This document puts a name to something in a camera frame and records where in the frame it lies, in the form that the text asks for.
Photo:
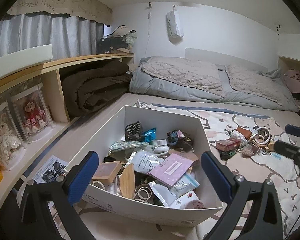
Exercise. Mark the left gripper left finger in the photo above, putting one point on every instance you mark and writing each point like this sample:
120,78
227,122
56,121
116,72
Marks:
36,221

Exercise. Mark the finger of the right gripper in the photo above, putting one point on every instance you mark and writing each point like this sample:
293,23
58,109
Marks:
292,130
289,151

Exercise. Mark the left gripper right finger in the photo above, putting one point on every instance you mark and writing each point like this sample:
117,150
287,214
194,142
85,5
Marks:
264,220

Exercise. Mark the clear bag pink items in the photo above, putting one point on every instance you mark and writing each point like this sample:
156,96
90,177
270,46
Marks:
247,151

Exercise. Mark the pink cartoon blanket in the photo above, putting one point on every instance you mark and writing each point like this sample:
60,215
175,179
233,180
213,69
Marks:
282,171

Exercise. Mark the brown leather pouch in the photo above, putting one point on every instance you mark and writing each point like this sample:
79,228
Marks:
245,132

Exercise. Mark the small black box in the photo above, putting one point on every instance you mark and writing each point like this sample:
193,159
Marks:
224,156

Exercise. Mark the dark red cardboard box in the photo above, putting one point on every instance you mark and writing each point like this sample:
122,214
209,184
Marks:
228,144

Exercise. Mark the right quilted pillow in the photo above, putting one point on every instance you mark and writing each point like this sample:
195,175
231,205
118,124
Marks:
248,81

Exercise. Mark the quilted pillow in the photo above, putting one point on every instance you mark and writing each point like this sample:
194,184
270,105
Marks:
248,81
184,72

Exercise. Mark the white dress doll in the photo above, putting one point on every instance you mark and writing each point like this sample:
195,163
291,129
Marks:
9,144

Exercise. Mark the wooden fan piece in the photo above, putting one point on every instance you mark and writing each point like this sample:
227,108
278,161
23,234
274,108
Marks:
127,182

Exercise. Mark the red dress doll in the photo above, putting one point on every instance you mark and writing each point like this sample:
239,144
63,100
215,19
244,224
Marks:
34,118

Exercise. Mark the pink card packet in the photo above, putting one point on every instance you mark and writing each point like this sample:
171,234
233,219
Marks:
171,169

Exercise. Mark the wooden shelf unit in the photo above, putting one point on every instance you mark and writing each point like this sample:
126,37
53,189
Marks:
53,93

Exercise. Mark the white storage box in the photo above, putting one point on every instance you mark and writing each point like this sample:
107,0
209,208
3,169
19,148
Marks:
142,207

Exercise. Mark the black hair claw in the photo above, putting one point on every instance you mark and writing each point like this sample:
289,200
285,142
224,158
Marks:
133,132

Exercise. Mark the left quilted pillow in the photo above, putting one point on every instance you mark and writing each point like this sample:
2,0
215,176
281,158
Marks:
184,72

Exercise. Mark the brown folded blanket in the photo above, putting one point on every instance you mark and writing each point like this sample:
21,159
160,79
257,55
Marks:
96,86

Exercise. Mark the grey duvet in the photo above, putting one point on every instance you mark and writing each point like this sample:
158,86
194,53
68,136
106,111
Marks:
143,83

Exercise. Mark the hanging white paper bag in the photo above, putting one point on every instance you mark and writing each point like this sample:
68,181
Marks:
175,29

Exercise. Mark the grey curtain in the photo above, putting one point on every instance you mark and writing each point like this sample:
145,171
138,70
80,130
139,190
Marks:
69,36

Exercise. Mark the white cap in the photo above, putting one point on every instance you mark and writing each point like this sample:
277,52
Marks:
122,30

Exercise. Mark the white ring hoop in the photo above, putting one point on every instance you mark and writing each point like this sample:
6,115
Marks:
263,136

